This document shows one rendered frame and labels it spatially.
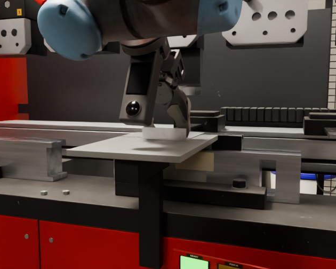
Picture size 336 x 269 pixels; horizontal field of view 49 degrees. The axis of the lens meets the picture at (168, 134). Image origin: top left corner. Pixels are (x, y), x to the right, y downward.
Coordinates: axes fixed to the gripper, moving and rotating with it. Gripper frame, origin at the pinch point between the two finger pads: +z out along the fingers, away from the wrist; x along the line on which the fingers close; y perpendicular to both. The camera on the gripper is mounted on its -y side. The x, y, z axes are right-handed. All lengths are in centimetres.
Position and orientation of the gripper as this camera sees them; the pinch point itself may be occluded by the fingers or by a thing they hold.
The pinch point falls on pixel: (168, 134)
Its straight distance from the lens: 68.9
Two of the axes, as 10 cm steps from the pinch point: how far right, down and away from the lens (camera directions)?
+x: -9.4, -0.4, 3.5
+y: 2.6, -7.3, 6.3
